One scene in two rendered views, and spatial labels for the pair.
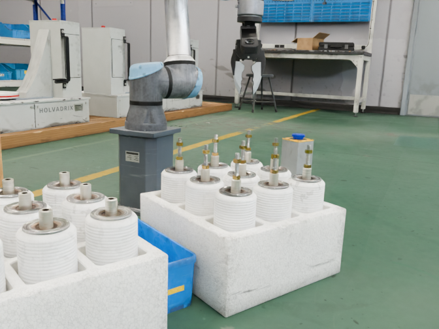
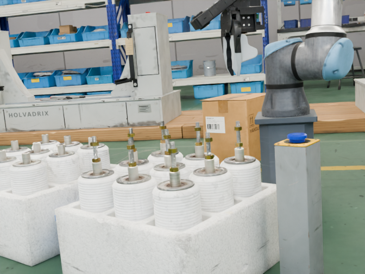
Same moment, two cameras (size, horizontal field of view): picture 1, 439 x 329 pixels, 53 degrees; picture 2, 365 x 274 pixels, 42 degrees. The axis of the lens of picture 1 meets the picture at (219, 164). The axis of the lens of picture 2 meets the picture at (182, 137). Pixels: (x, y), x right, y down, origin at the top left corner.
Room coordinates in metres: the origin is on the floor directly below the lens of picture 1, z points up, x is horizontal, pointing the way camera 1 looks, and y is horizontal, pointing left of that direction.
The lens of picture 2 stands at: (0.92, -1.13, 0.50)
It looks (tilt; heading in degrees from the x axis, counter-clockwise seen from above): 9 degrees down; 78
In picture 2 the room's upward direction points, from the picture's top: 4 degrees counter-clockwise
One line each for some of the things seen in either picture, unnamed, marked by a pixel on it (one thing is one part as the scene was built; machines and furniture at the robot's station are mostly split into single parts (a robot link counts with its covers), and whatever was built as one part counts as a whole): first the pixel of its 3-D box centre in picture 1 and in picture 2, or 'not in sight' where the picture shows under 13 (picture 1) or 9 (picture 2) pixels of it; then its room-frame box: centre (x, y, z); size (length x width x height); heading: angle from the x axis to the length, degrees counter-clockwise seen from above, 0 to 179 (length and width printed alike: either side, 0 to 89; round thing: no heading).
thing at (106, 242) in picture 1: (112, 259); (31, 195); (0.77, 0.20, 0.16); 0.10 x 0.10 x 0.18
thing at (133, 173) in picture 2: (273, 179); (133, 173); (1.02, -0.13, 0.26); 0.02 x 0.02 x 0.03
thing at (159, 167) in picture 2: (242, 174); (169, 167); (1.12, -0.06, 0.25); 0.08 x 0.08 x 0.01
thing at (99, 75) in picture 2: not in sight; (106, 74); (1.32, 5.15, 0.36); 0.50 x 0.38 x 0.21; 64
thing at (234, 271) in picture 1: (238, 232); (175, 232); (1.12, -0.06, 0.09); 0.39 x 0.39 x 0.18; 38
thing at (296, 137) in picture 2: (298, 137); (297, 138); (1.35, -0.24, 0.32); 0.04 x 0.04 x 0.02
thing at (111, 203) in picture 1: (111, 207); (26, 159); (0.77, 0.20, 0.26); 0.02 x 0.02 x 0.03
